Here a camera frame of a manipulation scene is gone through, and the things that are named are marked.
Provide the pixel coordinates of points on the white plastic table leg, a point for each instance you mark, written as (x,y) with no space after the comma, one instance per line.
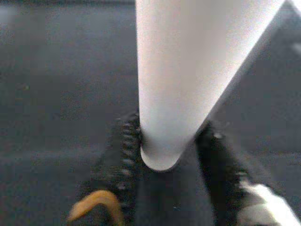
(183,82)

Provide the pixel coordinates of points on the yellow rubber band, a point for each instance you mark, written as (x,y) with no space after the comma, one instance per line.
(96,200)

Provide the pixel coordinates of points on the black tablecloth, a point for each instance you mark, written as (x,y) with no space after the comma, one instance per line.
(58,94)

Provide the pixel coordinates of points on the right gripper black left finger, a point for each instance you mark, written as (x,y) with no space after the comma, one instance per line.
(128,164)

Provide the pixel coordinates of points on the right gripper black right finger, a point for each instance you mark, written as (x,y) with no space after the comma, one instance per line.
(221,169)

